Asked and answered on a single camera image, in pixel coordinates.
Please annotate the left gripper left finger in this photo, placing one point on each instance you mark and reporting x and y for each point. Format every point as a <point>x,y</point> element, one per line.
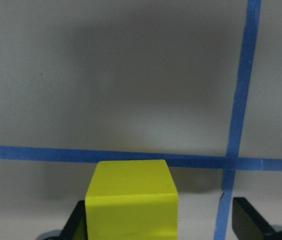
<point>74,229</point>

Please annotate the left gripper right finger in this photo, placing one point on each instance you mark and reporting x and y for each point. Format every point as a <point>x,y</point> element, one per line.
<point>248,224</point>

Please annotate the yellow cube block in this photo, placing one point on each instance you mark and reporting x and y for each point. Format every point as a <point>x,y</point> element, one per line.
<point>132,200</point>

